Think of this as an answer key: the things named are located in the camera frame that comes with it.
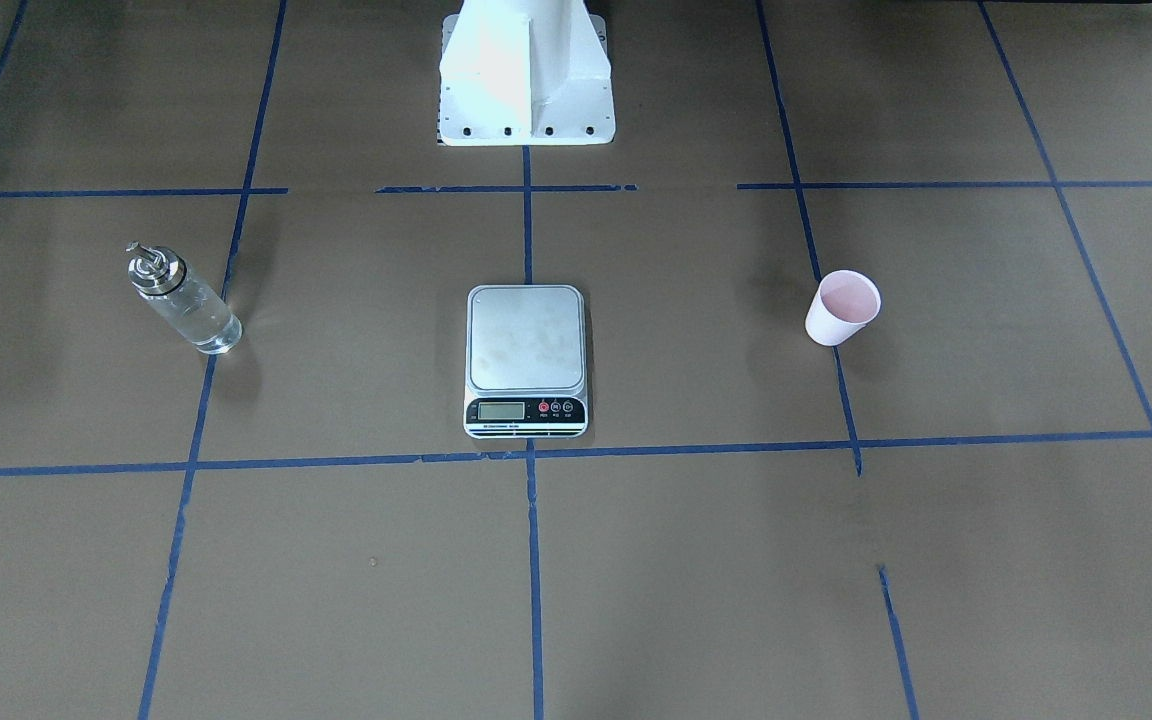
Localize pink plastic cup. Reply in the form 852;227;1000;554
804;270;882;347

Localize clear glass sauce bottle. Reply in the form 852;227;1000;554
126;242;243;355

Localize silver digital kitchen scale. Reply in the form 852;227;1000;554
463;285;590;439

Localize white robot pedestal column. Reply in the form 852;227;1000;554
435;1;617;147

